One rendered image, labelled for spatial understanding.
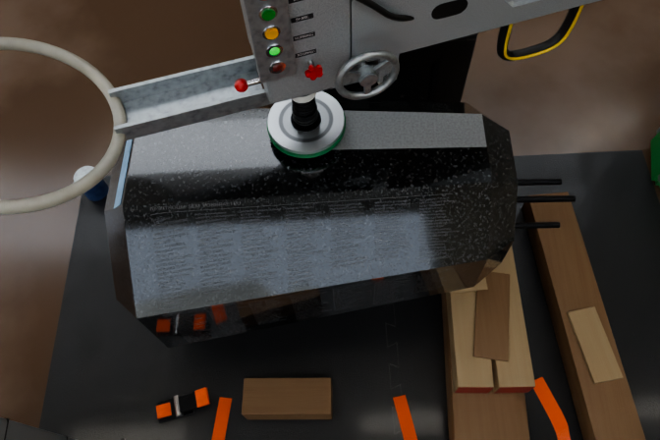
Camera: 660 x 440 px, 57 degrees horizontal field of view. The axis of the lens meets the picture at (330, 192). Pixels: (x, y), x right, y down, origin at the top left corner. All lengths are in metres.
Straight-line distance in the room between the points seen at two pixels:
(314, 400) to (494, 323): 0.65
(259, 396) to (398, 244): 0.79
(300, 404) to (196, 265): 0.67
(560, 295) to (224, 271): 1.24
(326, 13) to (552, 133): 1.77
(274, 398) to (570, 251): 1.20
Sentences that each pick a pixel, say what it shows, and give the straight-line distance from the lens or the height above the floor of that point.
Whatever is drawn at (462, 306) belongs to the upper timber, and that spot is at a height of 0.25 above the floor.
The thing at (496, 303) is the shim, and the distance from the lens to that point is 2.15.
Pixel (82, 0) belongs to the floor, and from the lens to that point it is 3.56.
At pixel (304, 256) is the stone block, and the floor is 0.70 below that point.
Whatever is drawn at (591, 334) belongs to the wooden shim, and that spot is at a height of 0.14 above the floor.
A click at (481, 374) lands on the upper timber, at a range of 2.09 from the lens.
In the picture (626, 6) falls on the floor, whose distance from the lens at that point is 3.47.
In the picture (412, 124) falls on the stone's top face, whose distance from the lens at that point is 1.75.
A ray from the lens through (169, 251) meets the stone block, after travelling 1.73.
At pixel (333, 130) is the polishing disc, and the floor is 0.88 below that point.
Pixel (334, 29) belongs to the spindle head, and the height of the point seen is 1.32.
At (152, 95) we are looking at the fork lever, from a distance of 1.56.
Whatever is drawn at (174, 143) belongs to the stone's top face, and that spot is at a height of 0.82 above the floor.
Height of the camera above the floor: 2.25
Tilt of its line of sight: 61 degrees down
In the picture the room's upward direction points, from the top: 4 degrees counter-clockwise
